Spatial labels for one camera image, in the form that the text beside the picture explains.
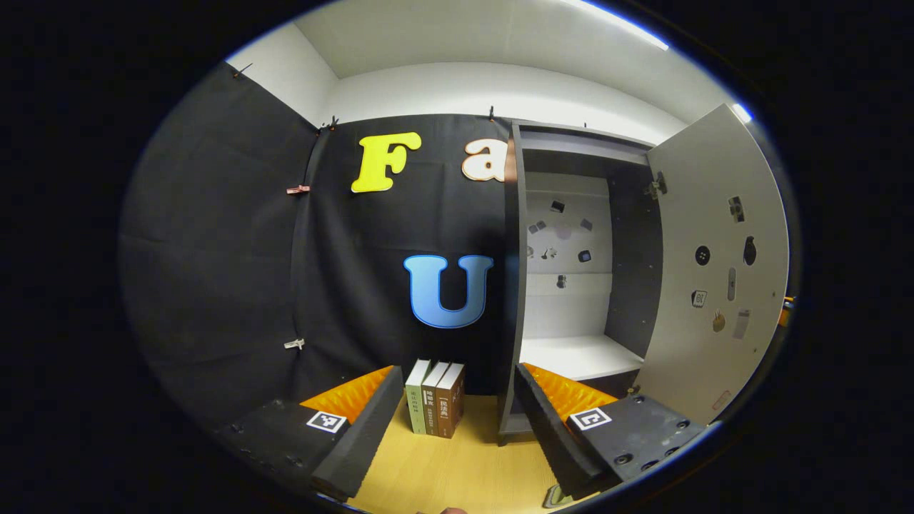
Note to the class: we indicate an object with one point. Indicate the black backdrop cloth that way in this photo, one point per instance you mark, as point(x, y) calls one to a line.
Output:
point(235, 250)

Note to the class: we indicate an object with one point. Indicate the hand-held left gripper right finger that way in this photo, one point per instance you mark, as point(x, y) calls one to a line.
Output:
point(550, 435)

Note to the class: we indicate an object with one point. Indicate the green spine book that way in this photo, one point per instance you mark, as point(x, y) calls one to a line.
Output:
point(416, 400)

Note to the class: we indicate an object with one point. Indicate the white cabinet shelf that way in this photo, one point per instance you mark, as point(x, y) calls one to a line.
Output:
point(578, 355)

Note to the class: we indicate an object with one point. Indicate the red clip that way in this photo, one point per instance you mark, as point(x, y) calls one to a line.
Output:
point(298, 189)

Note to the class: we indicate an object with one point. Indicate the beige cabinet door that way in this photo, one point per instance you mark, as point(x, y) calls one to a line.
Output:
point(714, 235)

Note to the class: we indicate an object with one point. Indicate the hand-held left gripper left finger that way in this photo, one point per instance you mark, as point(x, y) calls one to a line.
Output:
point(368, 435)

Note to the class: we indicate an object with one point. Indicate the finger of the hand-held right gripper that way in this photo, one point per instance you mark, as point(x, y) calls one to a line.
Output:
point(786, 313)

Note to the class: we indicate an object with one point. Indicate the dark grey cabinet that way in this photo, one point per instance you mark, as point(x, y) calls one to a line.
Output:
point(635, 271)

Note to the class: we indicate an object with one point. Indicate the grey green coaster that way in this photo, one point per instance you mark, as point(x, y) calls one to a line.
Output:
point(557, 497)

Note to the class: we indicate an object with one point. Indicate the white clip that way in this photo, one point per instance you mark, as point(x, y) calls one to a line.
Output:
point(293, 344)

